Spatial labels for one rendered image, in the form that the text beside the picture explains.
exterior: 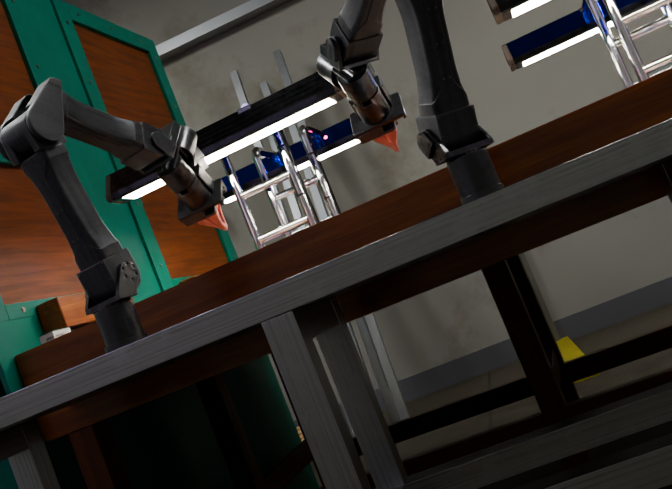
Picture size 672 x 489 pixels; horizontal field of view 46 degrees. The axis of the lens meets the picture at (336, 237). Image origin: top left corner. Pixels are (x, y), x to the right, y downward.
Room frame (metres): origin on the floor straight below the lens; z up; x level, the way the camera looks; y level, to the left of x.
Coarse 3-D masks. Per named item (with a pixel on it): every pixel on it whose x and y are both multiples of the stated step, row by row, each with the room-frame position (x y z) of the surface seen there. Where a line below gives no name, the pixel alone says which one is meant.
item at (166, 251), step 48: (0, 0) 2.04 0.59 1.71; (48, 0) 2.27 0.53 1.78; (0, 48) 1.96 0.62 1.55; (48, 48) 2.17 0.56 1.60; (96, 48) 2.45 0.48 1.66; (144, 48) 2.77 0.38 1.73; (0, 96) 1.89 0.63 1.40; (96, 96) 2.31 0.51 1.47; (144, 96) 2.66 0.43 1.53; (0, 192) 1.76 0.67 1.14; (96, 192) 2.14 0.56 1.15; (0, 240) 1.70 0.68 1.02; (48, 240) 1.87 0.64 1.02; (144, 240) 2.27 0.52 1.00; (192, 240) 2.60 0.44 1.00; (0, 288) 1.65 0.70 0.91; (48, 288) 1.80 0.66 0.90; (144, 288) 2.20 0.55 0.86
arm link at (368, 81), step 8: (336, 72) 1.37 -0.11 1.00; (344, 72) 1.36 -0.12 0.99; (352, 72) 1.34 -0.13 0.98; (360, 72) 1.35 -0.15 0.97; (368, 72) 1.35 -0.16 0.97; (344, 80) 1.35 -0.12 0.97; (352, 80) 1.34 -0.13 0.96; (360, 80) 1.34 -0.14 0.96; (368, 80) 1.35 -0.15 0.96; (344, 88) 1.36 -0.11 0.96; (352, 88) 1.35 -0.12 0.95; (360, 88) 1.35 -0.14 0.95; (368, 88) 1.36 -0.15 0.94; (376, 88) 1.38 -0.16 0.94; (352, 96) 1.37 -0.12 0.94; (360, 96) 1.37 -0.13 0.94; (368, 96) 1.37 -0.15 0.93
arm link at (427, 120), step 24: (408, 0) 1.09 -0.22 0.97; (432, 0) 1.09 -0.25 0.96; (408, 24) 1.12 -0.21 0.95; (432, 24) 1.10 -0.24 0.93; (432, 48) 1.11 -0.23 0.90; (432, 72) 1.11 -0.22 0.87; (456, 72) 1.13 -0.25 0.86; (432, 96) 1.12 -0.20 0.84; (456, 96) 1.13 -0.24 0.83; (432, 120) 1.13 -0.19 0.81; (456, 120) 1.14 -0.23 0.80; (456, 144) 1.15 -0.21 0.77
